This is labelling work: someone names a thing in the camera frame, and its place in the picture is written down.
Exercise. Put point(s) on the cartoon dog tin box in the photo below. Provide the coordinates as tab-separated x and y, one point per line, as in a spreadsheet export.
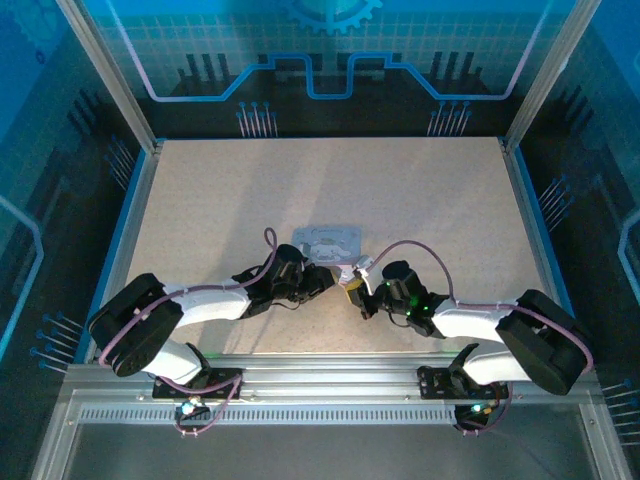
327	245

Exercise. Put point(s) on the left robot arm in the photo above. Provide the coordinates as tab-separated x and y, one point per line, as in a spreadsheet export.
200	305

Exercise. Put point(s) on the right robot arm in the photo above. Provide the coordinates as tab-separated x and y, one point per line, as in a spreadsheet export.
475	320

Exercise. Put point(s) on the lit controller module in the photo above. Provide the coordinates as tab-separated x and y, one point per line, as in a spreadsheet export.
475	410
189	407

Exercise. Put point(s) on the blue circuit print backdrop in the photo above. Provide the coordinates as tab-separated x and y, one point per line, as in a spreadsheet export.
320	50

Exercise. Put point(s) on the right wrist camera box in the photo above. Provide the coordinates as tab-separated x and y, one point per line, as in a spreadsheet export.
363	264

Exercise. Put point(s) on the aluminium mounting rail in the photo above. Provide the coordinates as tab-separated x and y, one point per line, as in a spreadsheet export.
325	372

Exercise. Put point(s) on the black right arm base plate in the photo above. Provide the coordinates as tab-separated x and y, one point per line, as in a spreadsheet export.
435	382

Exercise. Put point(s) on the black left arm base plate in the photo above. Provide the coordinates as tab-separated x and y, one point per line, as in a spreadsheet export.
225	380

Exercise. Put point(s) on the aluminium side rail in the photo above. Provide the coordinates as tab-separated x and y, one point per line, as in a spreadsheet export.
135	220
527	220

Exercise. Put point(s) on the aluminium frame post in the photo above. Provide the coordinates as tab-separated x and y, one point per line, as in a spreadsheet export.
547	75
107	75

